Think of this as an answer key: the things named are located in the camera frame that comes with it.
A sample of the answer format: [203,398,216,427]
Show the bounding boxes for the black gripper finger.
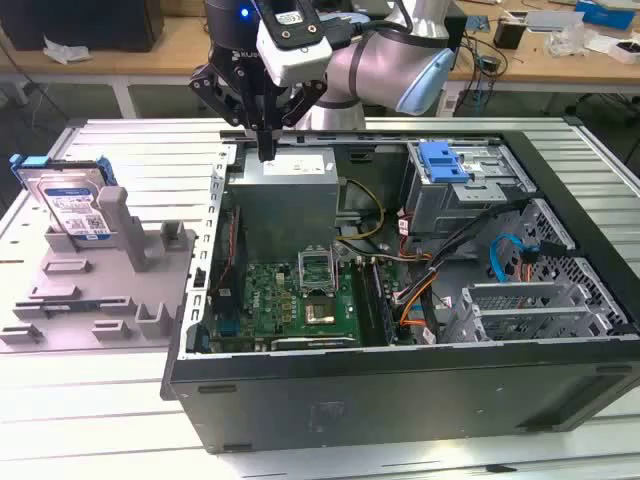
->
[268,78,329,162]
[188,62,270,162]

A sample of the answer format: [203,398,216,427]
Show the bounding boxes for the hard disk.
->
[8,153,119,249]

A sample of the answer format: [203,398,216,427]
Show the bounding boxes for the blue data wire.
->
[489,233,542,284]

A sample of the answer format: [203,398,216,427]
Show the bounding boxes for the orange black power wire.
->
[519,239,576,286]

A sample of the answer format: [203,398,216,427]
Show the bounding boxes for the silver disk bay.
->
[442,281,612,344]

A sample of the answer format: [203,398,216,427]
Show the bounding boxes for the wooden desk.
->
[0,0,640,119]

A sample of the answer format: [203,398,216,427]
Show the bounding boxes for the grey power supply unit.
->
[227,147,341,251]

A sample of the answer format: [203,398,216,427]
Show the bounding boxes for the metal socket cover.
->
[297,243,336,295]

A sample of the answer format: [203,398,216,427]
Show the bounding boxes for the large black box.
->
[0,0,166,54]

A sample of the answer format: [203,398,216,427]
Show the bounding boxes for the blue plastic drive latch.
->
[418,142,474,185]

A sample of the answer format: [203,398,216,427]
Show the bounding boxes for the white crumpled paper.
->
[42,34,94,65]

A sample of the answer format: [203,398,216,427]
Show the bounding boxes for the silver optical drive cage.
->
[404,139,536,241]

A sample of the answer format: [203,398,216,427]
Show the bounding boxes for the black computer tower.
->
[444,14,469,51]

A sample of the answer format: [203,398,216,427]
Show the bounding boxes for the green motherboard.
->
[207,259,421,351]

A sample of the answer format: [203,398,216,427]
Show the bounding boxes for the black case fan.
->
[208,203,249,321]

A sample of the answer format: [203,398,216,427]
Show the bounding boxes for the CPU socket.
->
[301,294,340,326]

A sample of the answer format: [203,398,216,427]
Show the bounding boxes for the black RAM slot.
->
[351,260,381,347]

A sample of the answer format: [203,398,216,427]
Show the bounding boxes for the installed RAM stick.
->
[368,259,401,345]

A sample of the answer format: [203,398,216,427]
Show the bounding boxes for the grey parts rack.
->
[0,187,199,354]

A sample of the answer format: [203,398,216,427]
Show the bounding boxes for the black graphics card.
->
[269,335,359,351]

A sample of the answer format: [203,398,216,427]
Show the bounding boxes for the grey flat box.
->
[524,10,584,32]

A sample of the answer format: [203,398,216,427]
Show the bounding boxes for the clear plastic bags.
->
[544,22,589,57]

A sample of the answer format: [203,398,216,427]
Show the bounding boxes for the blue cardboard box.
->
[574,0,636,29]

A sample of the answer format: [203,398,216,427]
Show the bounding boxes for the black open PC case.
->
[159,128,640,455]

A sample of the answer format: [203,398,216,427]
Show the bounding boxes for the black white small box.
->
[612,39,640,64]

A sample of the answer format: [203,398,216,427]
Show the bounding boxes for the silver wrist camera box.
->
[256,14,334,87]

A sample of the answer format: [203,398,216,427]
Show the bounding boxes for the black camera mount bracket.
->
[260,0,324,51]

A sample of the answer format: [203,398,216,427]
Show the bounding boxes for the yellow black wire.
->
[337,178,386,244]

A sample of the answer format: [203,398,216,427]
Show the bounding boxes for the black sleeved cable bundle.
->
[419,197,534,346]

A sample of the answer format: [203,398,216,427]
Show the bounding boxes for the orange wire bundle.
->
[393,274,444,331]

